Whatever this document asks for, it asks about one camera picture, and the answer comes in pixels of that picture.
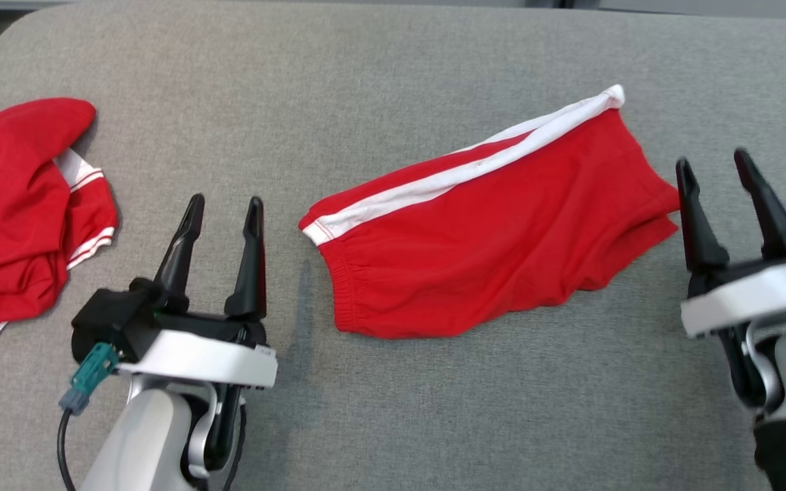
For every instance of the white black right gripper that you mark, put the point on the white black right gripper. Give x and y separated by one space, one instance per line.
748 300

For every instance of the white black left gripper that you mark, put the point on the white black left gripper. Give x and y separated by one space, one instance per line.
209 358

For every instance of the red Bulls basketball jersey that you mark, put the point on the red Bulls basketball jersey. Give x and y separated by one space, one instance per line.
11 204

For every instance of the red shorts with white stripe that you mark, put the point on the red shorts with white stripe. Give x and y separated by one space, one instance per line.
488 239

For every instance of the teal left camera connector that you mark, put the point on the teal left camera connector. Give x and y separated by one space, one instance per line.
93 372

